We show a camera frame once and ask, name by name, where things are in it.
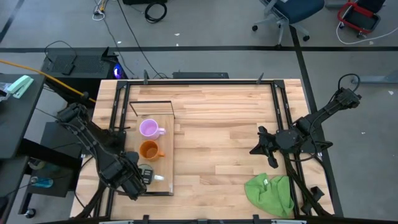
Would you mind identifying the orange plastic mug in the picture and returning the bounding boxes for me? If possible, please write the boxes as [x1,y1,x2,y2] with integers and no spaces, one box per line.
[139,140,165,162]

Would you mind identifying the blue office chair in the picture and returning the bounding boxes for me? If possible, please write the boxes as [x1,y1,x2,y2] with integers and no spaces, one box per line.
[251,0,326,43]

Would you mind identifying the green microfibre cloth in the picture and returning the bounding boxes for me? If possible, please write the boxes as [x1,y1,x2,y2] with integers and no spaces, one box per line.
[244,172,295,218]

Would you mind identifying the pink plastic mug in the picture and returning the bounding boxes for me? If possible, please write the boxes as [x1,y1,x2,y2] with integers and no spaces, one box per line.
[139,118,167,141]

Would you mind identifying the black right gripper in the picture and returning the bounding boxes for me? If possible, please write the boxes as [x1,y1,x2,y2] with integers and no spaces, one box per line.
[249,126,301,169]

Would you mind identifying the coiled black cable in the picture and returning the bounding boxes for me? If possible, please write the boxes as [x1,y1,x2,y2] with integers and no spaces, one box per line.
[144,2,168,24]

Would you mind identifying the blue bottle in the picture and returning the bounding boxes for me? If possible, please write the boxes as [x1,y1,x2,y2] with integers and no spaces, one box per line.
[30,176,54,189]

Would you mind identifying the white cable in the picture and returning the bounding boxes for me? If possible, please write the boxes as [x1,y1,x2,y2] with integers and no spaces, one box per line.
[335,21,398,45]

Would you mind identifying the grey desk foot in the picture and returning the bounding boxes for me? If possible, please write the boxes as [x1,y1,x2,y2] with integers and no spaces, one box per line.
[351,68,398,84]

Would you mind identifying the red and black cart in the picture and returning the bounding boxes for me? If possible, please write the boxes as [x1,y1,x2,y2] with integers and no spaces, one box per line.
[337,0,382,35]

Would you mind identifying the black box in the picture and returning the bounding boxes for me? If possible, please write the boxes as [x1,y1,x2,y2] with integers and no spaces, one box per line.
[123,0,168,5]

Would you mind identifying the long black cable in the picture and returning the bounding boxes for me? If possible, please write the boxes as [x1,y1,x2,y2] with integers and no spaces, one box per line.
[116,0,169,79]

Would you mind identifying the black computer tower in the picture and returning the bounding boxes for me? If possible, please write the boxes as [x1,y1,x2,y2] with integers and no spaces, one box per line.
[41,46,128,94]

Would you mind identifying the black side cart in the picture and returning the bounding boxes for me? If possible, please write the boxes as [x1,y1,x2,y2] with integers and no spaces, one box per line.
[18,121,83,215]

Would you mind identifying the mint green stapler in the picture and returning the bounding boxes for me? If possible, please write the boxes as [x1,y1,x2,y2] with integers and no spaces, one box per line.
[6,75,34,99]

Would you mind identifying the yellow cable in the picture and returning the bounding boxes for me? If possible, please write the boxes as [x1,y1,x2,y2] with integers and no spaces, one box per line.
[0,58,97,103]

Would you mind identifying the black metal table frame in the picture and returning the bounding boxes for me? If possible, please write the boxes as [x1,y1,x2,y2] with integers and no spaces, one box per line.
[74,78,335,224]

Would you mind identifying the black desk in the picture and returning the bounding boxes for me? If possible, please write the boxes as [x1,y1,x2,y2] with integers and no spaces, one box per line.
[0,73,47,159]

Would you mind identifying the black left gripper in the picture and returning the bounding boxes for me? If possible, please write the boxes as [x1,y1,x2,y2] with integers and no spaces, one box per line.
[123,151,155,195]

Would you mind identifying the tape roll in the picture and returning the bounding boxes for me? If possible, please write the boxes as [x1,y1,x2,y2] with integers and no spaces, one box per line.
[28,158,47,170]

